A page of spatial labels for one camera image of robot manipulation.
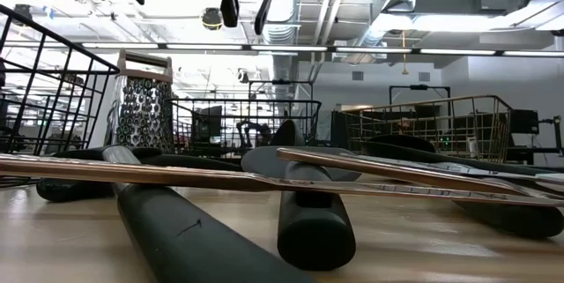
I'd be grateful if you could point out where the black turner steel shaft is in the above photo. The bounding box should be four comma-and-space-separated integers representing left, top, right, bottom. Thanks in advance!
51, 144, 316, 283

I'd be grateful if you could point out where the long ceiling light strip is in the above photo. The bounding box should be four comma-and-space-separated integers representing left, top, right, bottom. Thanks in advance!
0, 41, 564, 58

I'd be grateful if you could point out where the black computer monitor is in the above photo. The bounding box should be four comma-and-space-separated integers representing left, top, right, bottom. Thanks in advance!
510, 109, 540, 136
192, 105, 224, 143

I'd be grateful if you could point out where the round grey spatula red mark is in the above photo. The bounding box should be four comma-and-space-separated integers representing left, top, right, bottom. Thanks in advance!
241, 145, 363, 272

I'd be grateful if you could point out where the black ceiling dome camera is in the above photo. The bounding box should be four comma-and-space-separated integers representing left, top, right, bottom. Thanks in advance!
201, 6, 224, 32

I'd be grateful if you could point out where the black metal station frame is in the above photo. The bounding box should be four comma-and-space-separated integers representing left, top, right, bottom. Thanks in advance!
388, 84, 452, 107
248, 78, 315, 101

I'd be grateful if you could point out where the black wire basket teal tag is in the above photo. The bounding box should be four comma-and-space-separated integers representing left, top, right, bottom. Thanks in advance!
169, 97, 323, 160

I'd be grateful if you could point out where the yellow hanging cord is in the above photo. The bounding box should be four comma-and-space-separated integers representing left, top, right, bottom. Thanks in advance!
399, 30, 410, 76

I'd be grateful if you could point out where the steel box grater pink handle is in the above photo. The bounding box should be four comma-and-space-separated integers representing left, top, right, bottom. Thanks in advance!
107, 48, 175, 154

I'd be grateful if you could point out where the gold wire basket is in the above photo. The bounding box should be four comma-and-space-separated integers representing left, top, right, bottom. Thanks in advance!
332, 94, 515, 164

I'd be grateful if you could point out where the black spoon curved handle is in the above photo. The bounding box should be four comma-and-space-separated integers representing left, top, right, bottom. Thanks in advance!
35, 119, 306, 204

